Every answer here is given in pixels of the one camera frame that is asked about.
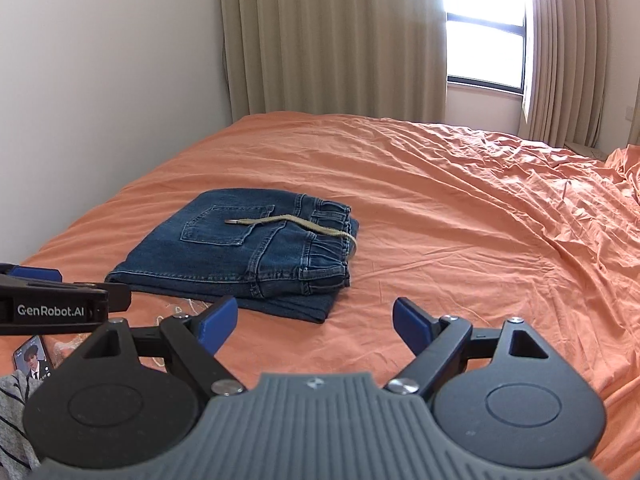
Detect black framed window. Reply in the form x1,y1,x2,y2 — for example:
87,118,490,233
440,0,530,95

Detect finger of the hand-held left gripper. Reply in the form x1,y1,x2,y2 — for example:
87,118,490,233
0,262,64,285
0,278,133,313

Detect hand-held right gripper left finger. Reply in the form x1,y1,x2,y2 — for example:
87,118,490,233
80,295,249,396

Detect beige pleated curtain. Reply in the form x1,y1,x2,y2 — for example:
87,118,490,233
217,0,449,124
517,0,640,150

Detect grey striped cloth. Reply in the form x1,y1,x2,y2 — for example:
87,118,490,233
0,372,46,480

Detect smartphone with lit screen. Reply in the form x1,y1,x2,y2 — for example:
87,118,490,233
12,334,55,385

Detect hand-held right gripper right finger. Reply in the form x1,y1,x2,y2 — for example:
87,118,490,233
384,296,553,395

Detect orange bed sheet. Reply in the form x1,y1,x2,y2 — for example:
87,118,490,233
0,112,640,480

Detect blue denim pants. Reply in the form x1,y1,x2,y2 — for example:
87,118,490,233
105,188,361,325

